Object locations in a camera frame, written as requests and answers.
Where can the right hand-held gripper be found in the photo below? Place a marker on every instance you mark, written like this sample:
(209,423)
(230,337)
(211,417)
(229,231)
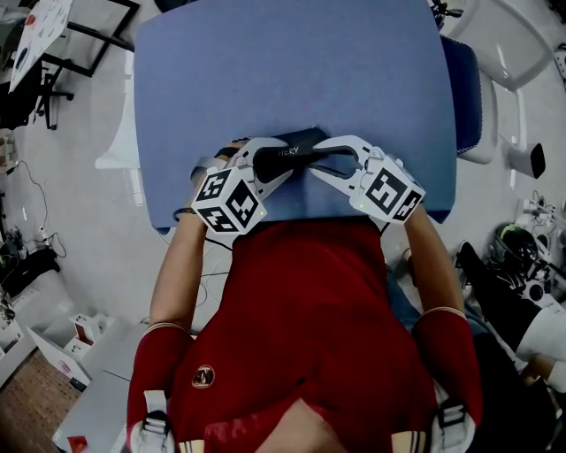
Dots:
(389,190)

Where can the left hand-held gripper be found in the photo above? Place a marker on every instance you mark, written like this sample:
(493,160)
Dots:
(230,199)

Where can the black glasses case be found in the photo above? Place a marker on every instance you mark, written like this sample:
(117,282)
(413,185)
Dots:
(296,143)

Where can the person's right forearm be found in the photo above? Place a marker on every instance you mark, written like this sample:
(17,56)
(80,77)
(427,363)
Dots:
(435,265)

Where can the person's left forearm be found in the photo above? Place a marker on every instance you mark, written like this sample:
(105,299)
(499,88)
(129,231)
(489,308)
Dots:
(177,274)

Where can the blue tablecloth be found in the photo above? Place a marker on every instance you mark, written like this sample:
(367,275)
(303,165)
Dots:
(287,71)

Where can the black wristband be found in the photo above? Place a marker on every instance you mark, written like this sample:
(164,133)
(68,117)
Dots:
(177,216)

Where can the blue seat cushion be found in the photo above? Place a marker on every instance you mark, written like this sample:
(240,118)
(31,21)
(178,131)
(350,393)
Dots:
(462,97)

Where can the person's red shirt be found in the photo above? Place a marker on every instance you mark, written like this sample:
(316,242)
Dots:
(305,318)

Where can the white waste bin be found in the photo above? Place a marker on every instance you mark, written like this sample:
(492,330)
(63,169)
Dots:
(522,161)

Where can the black helmet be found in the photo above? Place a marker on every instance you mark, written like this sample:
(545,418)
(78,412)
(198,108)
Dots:
(519,247)

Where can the white plastic chair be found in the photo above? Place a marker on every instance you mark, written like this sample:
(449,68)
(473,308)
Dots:
(508,53)

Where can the white power strip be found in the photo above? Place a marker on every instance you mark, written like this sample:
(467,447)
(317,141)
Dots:
(44,234)

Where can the white headset device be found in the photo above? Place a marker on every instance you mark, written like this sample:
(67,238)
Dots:
(561,59)

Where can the black office chair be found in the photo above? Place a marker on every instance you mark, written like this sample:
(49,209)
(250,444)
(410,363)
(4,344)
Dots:
(17,102)

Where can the white desk with black frame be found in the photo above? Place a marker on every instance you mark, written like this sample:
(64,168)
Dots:
(44,26)

